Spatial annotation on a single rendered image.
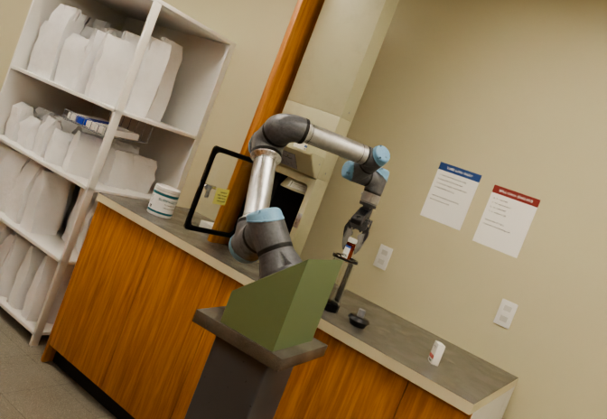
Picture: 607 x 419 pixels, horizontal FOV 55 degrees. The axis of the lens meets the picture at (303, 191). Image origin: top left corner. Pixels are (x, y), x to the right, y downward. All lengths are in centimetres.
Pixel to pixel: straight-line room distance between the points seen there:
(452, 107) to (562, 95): 49
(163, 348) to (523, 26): 220
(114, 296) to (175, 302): 40
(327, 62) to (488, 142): 83
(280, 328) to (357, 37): 152
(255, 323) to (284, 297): 12
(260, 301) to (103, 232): 155
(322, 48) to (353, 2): 25
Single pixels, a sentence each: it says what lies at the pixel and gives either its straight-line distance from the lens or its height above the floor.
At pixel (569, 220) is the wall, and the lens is 272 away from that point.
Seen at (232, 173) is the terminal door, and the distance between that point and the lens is 272.
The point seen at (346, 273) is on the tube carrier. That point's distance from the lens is 236.
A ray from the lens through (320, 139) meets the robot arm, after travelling 211.
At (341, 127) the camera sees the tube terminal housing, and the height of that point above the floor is 167.
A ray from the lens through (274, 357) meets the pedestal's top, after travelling 169.
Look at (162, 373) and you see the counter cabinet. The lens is 279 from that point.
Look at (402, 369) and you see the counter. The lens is 213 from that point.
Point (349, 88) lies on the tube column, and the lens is 268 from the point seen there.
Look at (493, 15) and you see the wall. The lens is 304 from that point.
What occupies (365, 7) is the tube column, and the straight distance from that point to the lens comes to 280.
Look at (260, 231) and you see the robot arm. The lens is 181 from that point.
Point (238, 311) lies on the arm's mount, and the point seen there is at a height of 99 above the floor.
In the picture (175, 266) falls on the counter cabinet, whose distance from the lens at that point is 274.
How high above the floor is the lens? 148
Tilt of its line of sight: 3 degrees down
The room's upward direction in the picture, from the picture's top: 21 degrees clockwise
